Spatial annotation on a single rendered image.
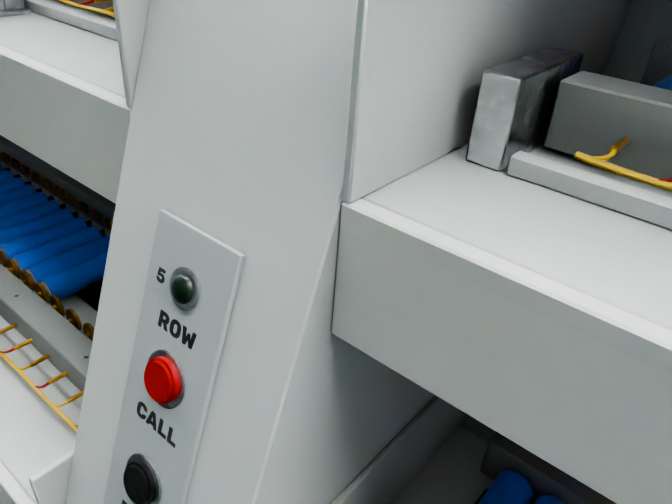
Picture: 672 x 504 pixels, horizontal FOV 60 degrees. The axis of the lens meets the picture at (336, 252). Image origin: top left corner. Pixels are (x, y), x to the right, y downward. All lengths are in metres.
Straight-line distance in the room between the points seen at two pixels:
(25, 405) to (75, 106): 0.19
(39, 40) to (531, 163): 0.23
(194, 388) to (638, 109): 0.16
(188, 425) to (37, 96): 0.15
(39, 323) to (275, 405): 0.24
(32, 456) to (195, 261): 0.19
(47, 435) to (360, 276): 0.24
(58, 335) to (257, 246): 0.23
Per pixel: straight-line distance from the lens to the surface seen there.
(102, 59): 0.28
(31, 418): 0.37
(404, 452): 0.29
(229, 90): 0.18
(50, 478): 0.28
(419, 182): 0.17
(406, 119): 0.16
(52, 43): 0.31
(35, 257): 0.47
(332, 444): 0.22
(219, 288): 0.18
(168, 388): 0.20
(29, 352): 0.40
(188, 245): 0.19
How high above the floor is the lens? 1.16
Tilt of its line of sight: 17 degrees down
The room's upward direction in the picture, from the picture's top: 16 degrees clockwise
